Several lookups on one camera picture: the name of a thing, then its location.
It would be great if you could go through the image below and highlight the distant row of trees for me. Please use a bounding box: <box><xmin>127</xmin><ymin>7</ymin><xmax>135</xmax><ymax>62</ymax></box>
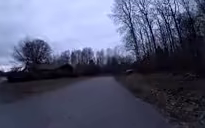
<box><xmin>54</xmin><ymin>46</ymin><xmax>131</xmax><ymax>76</ymax></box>

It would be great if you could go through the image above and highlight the grey asphalt road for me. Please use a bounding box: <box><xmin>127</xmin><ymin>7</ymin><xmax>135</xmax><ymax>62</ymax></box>
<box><xmin>0</xmin><ymin>75</ymin><xmax>173</xmax><ymax>128</ymax></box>

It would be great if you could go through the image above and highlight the dark low house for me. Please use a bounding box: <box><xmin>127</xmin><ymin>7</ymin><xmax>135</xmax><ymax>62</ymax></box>
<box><xmin>7</xmin><ymin>63</ymin><xmax>76</xmax><ymax>83</ymax></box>

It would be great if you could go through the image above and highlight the large bare tree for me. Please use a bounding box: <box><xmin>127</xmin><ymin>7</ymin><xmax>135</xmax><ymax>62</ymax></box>
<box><xmin>10</xmin><ymin>37</ymin><xmax>54</xmax><ymax>72</ymax></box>

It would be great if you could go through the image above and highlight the bare trees wood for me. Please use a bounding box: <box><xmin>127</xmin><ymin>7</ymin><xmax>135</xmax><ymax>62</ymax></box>
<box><xmin>108</xmin><ymin>0</ymin><xmax>205</xmax><ymax>76</ymax></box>

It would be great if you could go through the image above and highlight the dark grass verge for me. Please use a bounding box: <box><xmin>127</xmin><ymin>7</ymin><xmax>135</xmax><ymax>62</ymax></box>
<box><xmin>114</xmin><ymin>71</ymin><xmax>205</xmax><ymax>128</ymax></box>
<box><xmin>0</xmin><ymin>76</ymin><xmax>88</xmax><ymax>108</ymax></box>

